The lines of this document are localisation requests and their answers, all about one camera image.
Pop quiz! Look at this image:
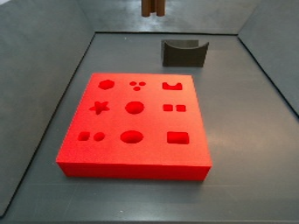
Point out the brown three prong peg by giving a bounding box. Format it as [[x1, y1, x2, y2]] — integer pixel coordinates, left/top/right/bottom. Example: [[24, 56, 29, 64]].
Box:
[[141, 0, 165, 17]]

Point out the red foam shape board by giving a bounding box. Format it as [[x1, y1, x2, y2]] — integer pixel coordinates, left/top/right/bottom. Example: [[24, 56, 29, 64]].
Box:
[[56, 73, 212, 180]]

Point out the dark grey curved block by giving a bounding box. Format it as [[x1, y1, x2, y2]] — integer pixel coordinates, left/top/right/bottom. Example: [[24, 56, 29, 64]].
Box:
[[161, 39, 209, 67]]

